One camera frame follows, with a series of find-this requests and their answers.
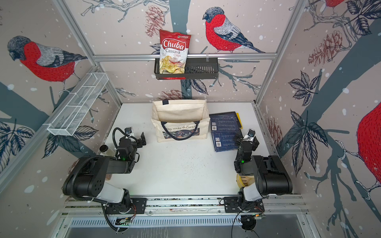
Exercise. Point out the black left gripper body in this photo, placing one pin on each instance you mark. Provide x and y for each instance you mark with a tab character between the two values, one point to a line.
137	145

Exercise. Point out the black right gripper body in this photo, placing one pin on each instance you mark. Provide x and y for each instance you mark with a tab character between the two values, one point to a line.
238	160

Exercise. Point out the navy Chinese classics book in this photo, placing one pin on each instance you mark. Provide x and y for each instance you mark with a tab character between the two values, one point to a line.
228	121

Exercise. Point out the cream canvas tote bag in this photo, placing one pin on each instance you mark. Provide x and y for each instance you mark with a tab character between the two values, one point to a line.
180	120

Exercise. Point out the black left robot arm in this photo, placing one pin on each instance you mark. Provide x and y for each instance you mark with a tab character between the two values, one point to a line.
87	180

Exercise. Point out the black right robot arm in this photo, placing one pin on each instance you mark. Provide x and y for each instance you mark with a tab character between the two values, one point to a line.
260	175

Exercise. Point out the red Chuba cassava chips bag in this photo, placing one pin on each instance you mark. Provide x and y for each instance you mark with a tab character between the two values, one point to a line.
174	48

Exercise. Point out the clear spice jar black lid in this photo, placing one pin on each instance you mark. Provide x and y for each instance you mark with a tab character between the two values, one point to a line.
107	151

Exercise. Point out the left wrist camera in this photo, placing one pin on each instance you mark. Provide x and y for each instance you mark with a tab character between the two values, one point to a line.
129	131

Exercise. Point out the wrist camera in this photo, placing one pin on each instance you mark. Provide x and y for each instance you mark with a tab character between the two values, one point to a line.
250	135
129	131

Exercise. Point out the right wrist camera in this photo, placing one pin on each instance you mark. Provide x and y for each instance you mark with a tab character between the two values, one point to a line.
250	135

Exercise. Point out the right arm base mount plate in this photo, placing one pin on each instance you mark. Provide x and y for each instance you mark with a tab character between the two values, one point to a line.
232	204

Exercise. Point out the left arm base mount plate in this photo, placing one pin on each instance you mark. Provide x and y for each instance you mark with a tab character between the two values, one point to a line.
131	206

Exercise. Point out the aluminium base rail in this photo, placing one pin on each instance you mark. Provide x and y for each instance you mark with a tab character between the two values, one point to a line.
207	205

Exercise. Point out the black wall basket shelf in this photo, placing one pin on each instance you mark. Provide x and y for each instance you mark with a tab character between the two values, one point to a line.
195	68

